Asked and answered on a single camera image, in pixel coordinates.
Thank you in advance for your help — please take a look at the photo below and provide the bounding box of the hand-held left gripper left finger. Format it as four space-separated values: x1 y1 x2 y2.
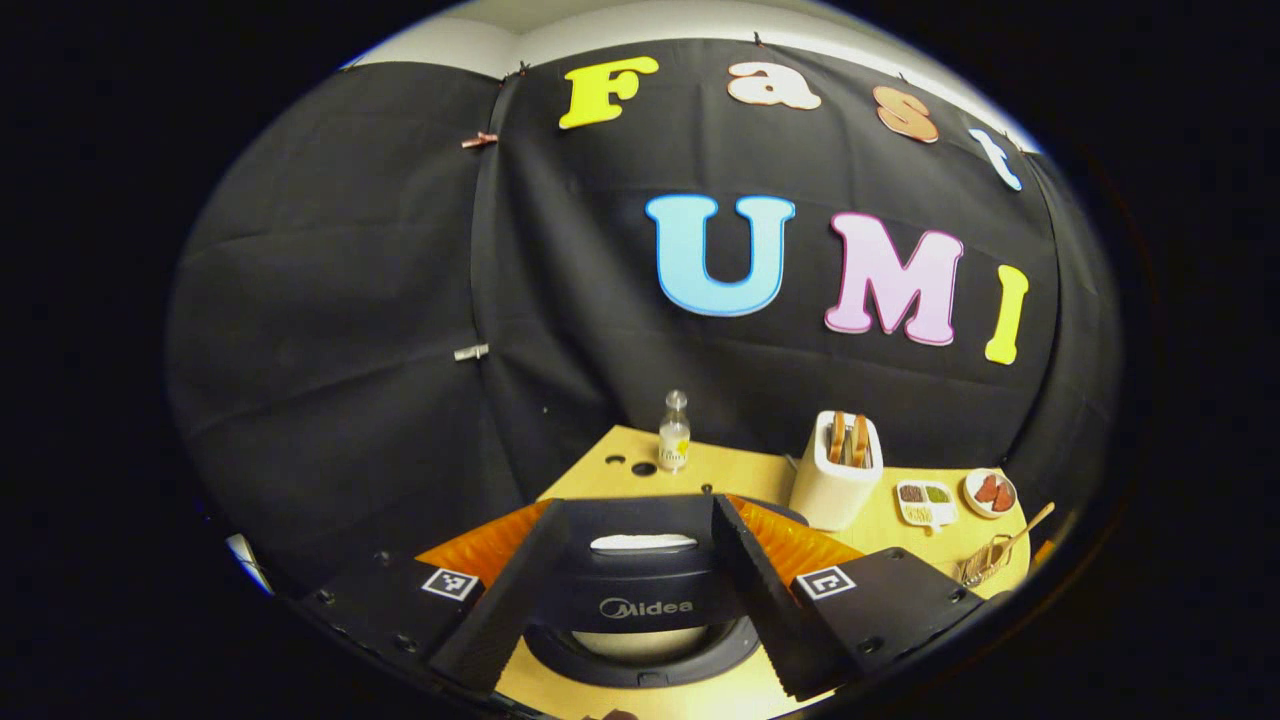
300 498 571 696

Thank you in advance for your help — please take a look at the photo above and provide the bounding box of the metal wire chopstick holder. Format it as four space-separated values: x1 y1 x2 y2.
955 535 1013 588

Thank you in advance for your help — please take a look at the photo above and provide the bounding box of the white round plate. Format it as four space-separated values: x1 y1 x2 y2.
963 469 1018 519

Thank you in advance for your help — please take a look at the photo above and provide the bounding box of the dark grey rice cooker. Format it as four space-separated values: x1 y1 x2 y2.
520 492 811 691

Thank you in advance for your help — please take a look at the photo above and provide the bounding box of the small glass bottle yellow label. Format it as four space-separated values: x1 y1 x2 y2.
658 390 692 473

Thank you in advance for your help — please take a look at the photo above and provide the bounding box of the wooden spoon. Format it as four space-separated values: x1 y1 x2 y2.
985 502 1056 561

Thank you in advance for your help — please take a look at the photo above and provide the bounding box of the white divided grain dish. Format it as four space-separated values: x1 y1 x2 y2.
896 480 959 529

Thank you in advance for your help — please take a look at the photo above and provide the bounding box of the white toaster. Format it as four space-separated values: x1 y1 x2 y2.
788 410 885 532

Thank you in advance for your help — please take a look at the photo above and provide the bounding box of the white panel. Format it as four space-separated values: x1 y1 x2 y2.
225 533 271 596

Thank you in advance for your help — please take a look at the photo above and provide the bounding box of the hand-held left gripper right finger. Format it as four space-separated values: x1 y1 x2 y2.
708 493 986 701

